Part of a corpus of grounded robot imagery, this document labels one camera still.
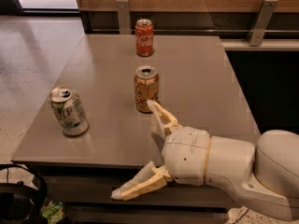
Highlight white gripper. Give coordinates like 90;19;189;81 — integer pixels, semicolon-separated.
111;100;210;201

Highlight silver green 7up can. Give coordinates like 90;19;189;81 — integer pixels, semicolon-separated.
49;85;89;136

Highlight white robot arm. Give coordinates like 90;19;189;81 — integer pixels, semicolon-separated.
111;100;299;221

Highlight gold LaCroix can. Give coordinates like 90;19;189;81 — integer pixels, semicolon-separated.
134;65;159;113

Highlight red Coca-Cola can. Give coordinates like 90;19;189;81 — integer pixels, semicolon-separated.
135;19;154;57

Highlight grey drawer cabinet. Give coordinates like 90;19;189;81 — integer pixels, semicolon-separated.
12;35;259;224

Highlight green snack bag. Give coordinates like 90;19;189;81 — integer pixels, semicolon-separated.
40;201;65;224

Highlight black headphones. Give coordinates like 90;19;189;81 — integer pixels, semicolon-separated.
0;164;48;224

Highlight left metal bracket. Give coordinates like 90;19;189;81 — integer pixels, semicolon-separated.
116;0;132;35

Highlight metal bracket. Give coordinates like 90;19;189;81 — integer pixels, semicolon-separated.
116;0;132;35
247;0;278;47

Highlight right metal bracket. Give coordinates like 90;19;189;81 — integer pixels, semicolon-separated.
247;0;278;47

